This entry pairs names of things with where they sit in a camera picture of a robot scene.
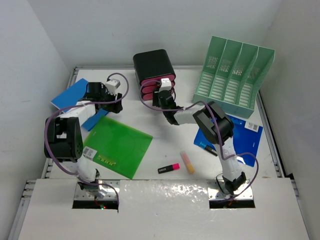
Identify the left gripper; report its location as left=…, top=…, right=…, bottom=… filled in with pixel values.
left=98, top=88, right=122, bottom=114

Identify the black pink drawer organizer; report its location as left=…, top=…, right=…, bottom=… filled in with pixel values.
left=132, top=49, right=176, bottom=101

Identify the blue black marker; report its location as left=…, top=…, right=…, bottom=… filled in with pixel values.
left=199, top=142, right=218, bottom=157

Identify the pink black highlighter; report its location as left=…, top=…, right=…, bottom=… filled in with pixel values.
left=157, top=163, right=180, bottom=174

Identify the orange pink highlighter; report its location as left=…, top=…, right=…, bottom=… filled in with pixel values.
left=180, top=151, right=195, bottom=175

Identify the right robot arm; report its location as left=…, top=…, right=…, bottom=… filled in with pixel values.
left=152, top=90, right=247, bottom=195

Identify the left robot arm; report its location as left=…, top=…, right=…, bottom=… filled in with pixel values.
left=44, top=79, right=123, bottom=191

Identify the light blue notebook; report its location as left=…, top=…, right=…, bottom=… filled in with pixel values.
left=51, top=78, right=108, bottom=132

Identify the green plastic folder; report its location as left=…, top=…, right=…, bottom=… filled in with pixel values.
left=82, top=117, right=153, bottom=179

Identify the green file organizer rack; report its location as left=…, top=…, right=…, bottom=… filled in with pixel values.
left=192, top=36, right=276, bottom=119

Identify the dark blue clipboard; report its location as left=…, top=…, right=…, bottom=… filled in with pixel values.
left=193, top=115, right=263, bottom=167

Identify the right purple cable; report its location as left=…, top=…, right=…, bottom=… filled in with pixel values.
left=139, top=79, right=260, bottom=202

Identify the purple cable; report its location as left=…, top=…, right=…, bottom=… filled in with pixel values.
left=43, top=72, right=130, bottom=210
left=139, top=79, right=260, bottom=202

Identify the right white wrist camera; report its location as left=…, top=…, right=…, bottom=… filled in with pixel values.
left=159, top=78, right=172, bottom=92

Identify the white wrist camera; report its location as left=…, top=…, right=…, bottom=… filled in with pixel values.
left=104, top=79, right=121, bottom=95
left=159, top=78, right=172, bottom=92

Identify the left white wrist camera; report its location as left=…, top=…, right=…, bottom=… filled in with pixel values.
left=104, top=79, right=121, bottom=95

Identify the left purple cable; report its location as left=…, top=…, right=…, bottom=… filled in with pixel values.
left=43, top=72, right=130, bottom=210

